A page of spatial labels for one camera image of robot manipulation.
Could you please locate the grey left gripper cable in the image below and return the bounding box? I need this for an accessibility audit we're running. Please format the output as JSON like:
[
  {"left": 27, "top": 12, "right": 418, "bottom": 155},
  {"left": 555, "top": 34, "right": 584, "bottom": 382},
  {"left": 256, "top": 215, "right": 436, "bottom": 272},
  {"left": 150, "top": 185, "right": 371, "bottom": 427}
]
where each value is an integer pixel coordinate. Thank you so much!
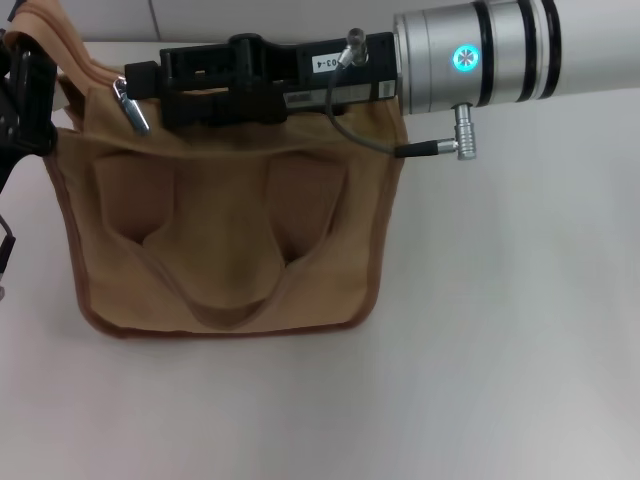
[{"left": 0, "top": 213, "right": 18, "bottom": 302}]

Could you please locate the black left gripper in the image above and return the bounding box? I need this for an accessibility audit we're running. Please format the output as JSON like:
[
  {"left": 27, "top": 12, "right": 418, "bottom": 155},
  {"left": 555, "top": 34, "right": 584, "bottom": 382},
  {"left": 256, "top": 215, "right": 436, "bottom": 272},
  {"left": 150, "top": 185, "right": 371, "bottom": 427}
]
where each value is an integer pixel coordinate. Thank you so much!
[{"left": 0, "top": 43, "right": 59, "bottom": 202}]

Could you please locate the khaki canvas food bag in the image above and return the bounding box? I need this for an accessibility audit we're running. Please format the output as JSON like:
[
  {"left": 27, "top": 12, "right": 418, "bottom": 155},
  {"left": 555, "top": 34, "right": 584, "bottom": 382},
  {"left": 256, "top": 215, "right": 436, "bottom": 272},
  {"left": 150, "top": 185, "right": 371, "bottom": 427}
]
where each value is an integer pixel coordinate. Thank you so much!
[{"left": 2, "top": 0, "right": 407, "bottom": 342}]

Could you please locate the silver metal zipper pull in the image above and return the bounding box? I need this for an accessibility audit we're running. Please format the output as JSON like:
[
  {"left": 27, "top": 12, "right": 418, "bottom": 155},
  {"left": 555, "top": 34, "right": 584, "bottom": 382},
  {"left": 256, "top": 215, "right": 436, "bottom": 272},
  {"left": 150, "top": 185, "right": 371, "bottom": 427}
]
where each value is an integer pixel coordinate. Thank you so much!
[{"left": 111, "top": 76, "right": 153, "bottom": 136}]

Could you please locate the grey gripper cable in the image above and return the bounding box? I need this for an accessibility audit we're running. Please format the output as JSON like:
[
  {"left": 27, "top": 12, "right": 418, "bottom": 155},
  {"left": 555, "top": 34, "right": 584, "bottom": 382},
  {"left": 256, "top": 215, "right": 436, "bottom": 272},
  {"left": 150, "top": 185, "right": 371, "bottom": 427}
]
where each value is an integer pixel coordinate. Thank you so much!
[
  {"left": 324, "top": 27, "right": 479, "bottom": 163},
  {"left": 0, "top": 213, "right": 18, "bottom": 302}
]

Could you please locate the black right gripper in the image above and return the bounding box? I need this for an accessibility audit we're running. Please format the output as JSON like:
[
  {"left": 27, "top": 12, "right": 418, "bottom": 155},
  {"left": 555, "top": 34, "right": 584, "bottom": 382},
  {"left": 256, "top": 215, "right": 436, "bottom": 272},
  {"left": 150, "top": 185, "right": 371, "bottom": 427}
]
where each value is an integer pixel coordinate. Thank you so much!
[{"left": 123, "top": 30, "right": 402, "bottom": 130}]

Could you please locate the grey right gripper cable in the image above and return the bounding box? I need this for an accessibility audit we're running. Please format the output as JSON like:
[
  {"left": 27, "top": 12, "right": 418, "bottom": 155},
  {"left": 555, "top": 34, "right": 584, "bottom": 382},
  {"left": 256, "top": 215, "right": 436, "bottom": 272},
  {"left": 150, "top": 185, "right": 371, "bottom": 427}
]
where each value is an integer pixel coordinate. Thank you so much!
[{"left": 324, "top": 27, "right": 479, "bottom": 163}]

